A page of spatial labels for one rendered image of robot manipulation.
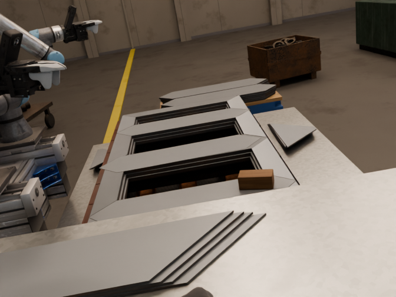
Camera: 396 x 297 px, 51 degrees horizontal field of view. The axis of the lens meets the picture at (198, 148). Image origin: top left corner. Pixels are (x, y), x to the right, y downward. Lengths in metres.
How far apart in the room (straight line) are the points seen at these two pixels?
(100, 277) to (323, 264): 0.43
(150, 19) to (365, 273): 11.70
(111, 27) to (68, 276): 11.61
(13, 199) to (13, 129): 0.52
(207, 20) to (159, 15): 1.36
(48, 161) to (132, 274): 1.25
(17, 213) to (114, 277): 0.80
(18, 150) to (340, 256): 1.56
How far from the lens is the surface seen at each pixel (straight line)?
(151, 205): 1.49
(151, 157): 1.90
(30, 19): 12.71
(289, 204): 1.02
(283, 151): 2.03
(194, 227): 0.93
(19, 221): 1.60
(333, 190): 1.07
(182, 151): 1.89
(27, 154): 2.04
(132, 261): 0.88
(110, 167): 1.90
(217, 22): 12.44
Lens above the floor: 1.57
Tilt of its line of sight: 22 degrees down
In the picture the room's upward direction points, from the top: 10 degrees counter-clockwise
